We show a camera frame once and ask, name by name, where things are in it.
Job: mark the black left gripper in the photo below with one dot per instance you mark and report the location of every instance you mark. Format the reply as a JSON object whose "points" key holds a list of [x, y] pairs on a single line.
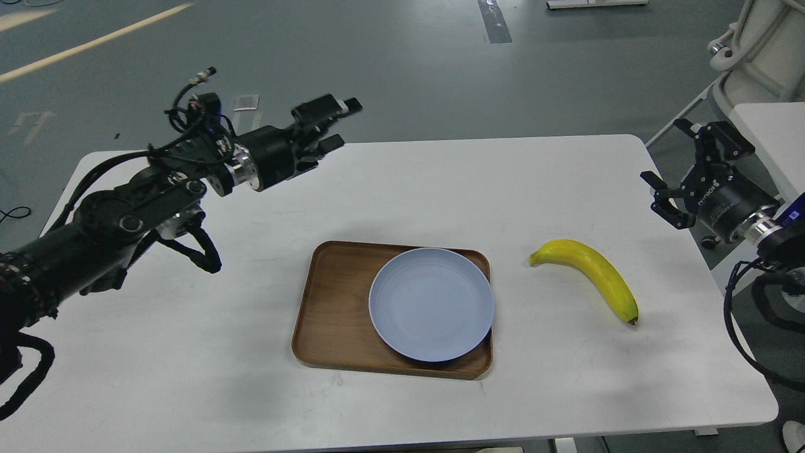
{"points": [[280, 154]]}

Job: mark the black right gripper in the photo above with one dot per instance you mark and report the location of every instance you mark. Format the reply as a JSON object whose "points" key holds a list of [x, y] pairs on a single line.
{"points": [[717, 194]]}

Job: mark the light blue plate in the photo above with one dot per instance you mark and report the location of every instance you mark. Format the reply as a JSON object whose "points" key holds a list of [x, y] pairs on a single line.
{"points": [[431, 305]]}

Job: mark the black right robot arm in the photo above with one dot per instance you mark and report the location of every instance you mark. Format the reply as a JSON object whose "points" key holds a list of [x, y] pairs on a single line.
{"points": [[779, 246]]}

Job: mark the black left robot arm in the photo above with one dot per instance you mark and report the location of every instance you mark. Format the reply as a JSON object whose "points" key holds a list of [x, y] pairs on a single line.
{"points": [[124, 205]]}

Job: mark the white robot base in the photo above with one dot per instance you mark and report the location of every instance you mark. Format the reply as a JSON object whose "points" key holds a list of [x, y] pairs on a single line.
{"points": [[759, 58]]}

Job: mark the yellow banana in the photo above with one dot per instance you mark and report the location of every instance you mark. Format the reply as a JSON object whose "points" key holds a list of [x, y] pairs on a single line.
{"points": [[607, 280]]}

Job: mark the brown wooden tray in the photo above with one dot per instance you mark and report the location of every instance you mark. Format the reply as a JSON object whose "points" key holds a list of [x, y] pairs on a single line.
{"points": [[333, 329]]}

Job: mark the white object at bottom right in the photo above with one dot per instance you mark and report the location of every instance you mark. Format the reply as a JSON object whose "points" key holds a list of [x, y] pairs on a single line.
{"points": [[793, 435]]}

